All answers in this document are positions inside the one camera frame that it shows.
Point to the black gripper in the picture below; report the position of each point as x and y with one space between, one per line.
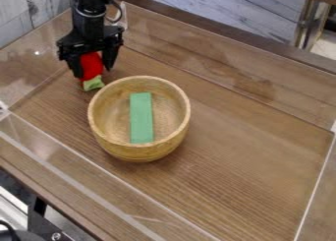
75 44

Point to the red plush strawberry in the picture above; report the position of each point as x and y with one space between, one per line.
92 71

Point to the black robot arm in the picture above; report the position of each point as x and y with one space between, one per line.
91 35

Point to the green rectangular block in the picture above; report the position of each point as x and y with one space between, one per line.
140 118

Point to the wooden bowl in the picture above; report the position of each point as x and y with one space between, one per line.
108 118

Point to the metal table leg background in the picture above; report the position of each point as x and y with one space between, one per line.
311 23

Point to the clear acrylic tray wall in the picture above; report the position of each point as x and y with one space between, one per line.
112 210

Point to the black table frame leg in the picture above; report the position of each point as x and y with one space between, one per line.
39 224

